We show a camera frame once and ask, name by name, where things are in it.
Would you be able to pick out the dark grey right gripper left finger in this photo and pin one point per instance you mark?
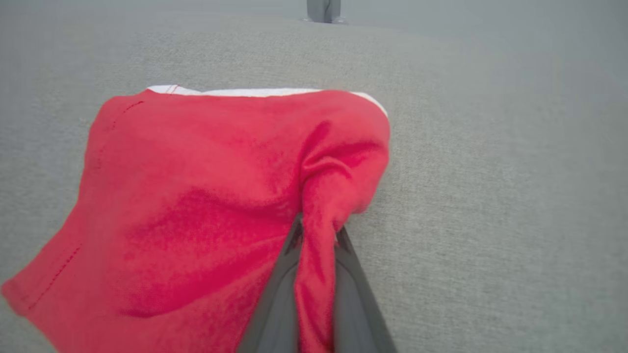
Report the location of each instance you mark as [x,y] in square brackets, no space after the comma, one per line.
[279,304]

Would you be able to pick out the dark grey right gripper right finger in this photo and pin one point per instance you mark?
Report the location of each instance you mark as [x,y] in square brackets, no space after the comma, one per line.
[353,304]

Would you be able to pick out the grey metal partition post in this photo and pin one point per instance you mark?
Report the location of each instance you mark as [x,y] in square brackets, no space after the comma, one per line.
[324,10]

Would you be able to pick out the red shorts with white stripe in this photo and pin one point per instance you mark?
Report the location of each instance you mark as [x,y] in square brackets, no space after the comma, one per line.
[196,196]

